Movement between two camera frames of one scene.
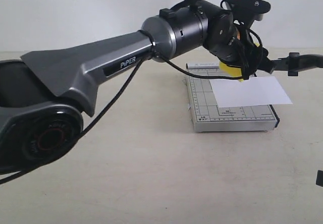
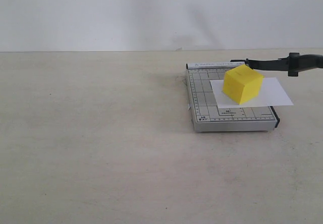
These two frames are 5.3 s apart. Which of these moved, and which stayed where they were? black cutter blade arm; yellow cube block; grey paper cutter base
Moved: yellow cube block
Stayed: grey paper cutter base; black cutter blade arm
